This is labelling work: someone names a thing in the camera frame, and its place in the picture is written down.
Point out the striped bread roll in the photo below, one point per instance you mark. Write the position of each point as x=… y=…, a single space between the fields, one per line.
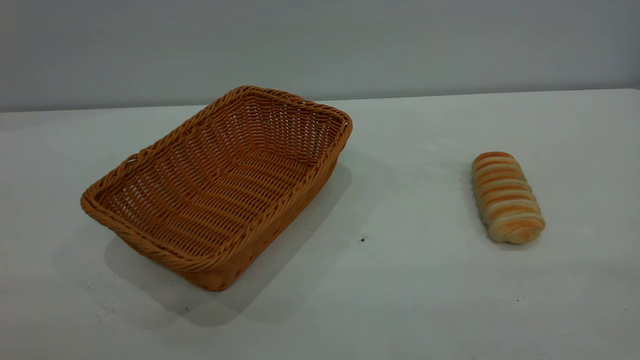
x=506 y=197

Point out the orange woven wicker basket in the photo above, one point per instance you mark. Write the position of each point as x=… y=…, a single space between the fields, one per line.
x=220 y=190

